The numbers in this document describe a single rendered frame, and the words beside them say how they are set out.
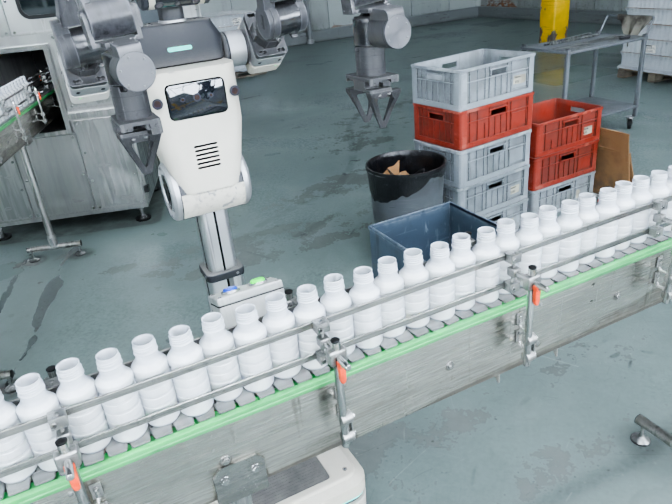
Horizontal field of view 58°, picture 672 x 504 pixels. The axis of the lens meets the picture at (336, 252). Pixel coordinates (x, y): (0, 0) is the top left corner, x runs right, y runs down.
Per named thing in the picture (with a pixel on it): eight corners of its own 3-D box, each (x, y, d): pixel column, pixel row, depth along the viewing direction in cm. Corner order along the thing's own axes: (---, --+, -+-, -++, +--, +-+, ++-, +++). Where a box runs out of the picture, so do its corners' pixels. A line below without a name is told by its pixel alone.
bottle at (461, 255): (452, 295, 135) (452, 228, 128) (478, 300, 132) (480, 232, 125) (442, 308, 131) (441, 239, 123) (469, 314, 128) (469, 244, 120)
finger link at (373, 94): (385, 120, 124) (382, 73, 120) (403, 126, 118) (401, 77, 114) (356, 126, 122) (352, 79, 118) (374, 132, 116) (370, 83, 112)
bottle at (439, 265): (459, 311, 129) (459, 241, 122) (447, 325, 125) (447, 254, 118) (433, 304, 132) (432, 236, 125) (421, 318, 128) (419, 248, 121)
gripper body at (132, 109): (122, 137, 95) (110, 89, 92) (112, 126, 104) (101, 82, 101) (163, 129, 98) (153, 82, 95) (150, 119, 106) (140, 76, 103)
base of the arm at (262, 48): (241, 15, 154) (255, 60, 154) (248, -1, 147) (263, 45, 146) (273, 11, 158) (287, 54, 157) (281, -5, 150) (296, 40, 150)
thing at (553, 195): (531, 223, 400) (533, 192, 390) (488, 206, 432) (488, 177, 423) (594, 200, 425) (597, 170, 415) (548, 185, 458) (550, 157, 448)
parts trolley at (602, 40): (560, 150, 528) (569, 32, 485) (515, 138, 573) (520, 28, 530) (642, 127, 568) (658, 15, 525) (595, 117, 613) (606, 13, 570)
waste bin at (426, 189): (397, 289, 338) (392, 181, 310) (358, 260, 375) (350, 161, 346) (463, 266, 355) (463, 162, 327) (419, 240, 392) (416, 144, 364)
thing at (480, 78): (460, 112, 325) (460, 70, 315) (410, 102, 356) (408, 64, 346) (535, 91, 354) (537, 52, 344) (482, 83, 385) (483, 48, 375)
